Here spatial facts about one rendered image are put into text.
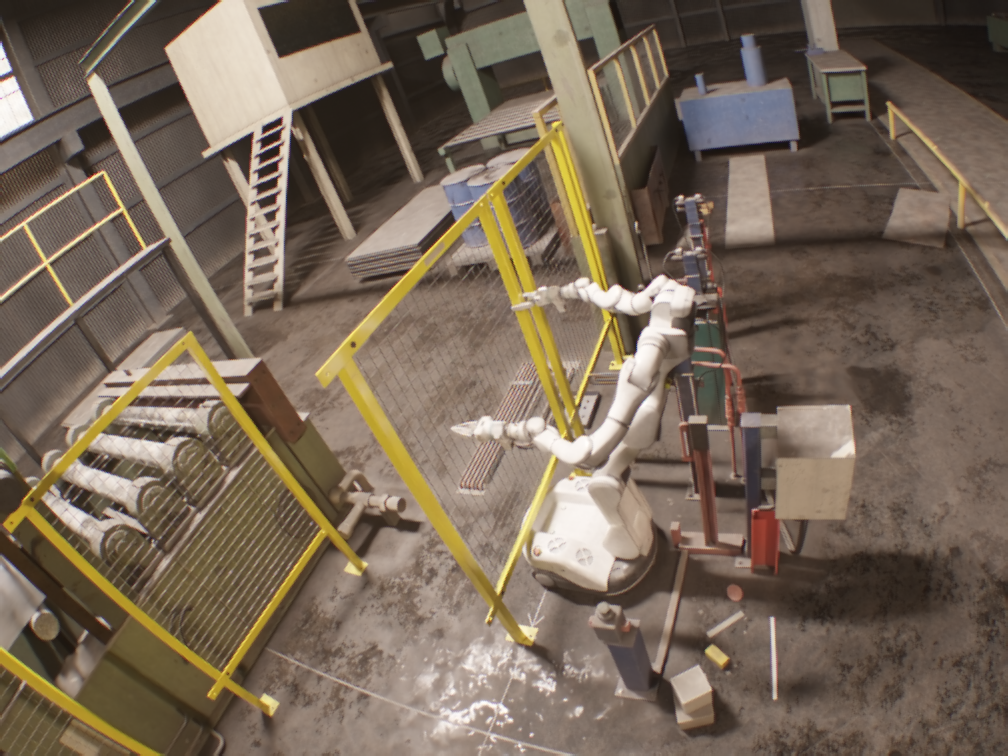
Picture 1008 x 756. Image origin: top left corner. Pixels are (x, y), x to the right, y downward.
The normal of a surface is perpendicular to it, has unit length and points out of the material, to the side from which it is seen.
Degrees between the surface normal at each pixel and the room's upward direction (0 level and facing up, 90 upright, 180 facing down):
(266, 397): 90
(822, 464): 90
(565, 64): 90
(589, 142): 90
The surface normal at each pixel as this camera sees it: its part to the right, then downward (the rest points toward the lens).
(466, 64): -0.36, 0.64
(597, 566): 0.28, -0.60
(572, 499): -0.49, 0.39
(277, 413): 0.88, -0.03
